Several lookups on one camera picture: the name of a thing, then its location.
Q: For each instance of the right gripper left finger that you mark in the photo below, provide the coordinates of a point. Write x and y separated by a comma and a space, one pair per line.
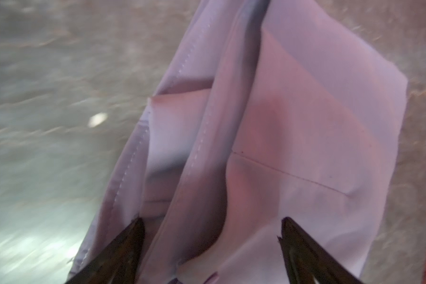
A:
118, 262

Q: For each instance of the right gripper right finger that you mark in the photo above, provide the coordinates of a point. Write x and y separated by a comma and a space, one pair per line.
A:
306, 262

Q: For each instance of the lavender skirt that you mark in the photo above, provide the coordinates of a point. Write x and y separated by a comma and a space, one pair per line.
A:
269, 109

